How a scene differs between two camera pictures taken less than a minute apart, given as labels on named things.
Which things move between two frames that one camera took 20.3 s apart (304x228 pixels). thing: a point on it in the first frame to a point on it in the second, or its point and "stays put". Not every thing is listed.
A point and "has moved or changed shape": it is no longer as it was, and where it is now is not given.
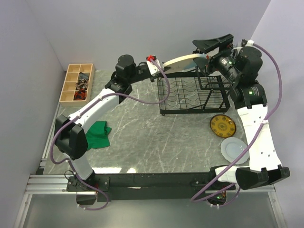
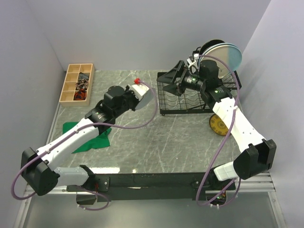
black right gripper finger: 207,45 to 171,75
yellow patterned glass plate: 223,126 stays put
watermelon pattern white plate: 211,53 has moved or changed shape
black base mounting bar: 135,186 stays put
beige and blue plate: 182,63 has moved or changed shape
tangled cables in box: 80,93 stays put
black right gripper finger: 203,63 to 175,88
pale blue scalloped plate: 232,147 to 146,99
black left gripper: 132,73 to 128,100
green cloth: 97,136 stays put
